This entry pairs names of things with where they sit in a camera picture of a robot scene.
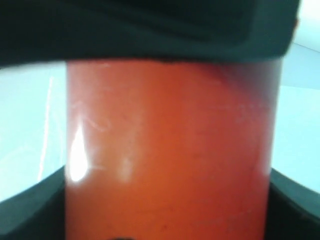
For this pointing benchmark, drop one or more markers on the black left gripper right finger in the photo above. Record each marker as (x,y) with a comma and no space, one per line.
(38,213)

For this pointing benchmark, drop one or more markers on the red sauce squeeze bottle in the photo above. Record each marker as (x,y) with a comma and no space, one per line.
(169,150)

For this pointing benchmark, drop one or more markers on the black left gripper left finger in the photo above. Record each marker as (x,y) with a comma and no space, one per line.
(223,31)

